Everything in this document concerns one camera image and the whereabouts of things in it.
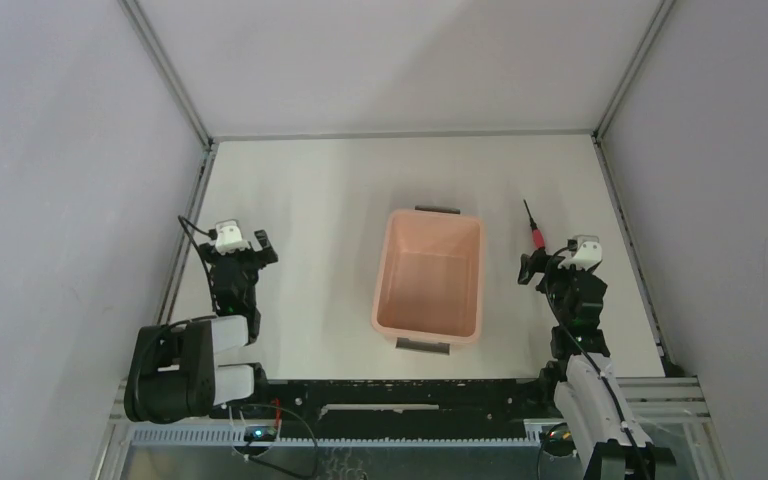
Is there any red handled screwdriver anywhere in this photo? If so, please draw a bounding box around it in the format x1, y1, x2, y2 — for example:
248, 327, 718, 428
523, 200, 546, 250

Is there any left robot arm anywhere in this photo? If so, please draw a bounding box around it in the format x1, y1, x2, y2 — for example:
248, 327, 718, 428
124, 230, 279, 424

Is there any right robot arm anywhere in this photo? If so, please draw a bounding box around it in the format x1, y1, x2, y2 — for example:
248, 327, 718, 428
517, 248, 679, 479

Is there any pink plastic bin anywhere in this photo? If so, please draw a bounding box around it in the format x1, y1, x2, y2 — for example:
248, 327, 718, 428
371, 206, 485, 355

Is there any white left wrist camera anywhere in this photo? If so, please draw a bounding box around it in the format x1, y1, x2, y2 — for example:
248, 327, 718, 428
214, 219, 251, 255

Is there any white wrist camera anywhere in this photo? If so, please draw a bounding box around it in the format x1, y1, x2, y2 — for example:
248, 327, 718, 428
214, 219, 251, 255
559, 235, 603, 273

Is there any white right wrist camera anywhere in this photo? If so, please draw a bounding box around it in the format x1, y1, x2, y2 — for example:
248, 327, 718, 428
559, 235, 603, 273

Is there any left black cable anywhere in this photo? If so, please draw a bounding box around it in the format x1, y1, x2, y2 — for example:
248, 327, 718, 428
177, 215, 220, 313

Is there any left aluminium frame rail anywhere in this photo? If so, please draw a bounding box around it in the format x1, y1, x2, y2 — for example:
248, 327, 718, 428
154, 142, 218, 326

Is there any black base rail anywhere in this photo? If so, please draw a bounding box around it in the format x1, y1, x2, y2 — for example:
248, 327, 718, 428
228, 378, 562, 441

